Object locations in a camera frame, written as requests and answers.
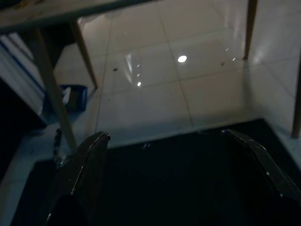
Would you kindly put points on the white blue panel stack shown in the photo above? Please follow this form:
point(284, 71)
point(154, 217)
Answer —
point(14, 66)

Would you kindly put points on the small blue box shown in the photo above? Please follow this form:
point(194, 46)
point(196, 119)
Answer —
point(82, 99)

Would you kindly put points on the light wooden table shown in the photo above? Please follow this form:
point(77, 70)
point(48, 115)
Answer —
point(47, 14)

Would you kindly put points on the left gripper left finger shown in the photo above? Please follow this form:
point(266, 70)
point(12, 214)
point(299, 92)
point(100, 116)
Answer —
point(80, 179)

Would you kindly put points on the light wooden table leg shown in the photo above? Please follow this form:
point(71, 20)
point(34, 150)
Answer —
point(54, 94)
point(84, 54)
point(249, 28)

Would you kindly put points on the black floor mat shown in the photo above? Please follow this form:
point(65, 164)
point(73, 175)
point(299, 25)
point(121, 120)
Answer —
point(164, 176)

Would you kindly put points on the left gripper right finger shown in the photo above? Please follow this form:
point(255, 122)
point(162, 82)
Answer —
point(263, 162)

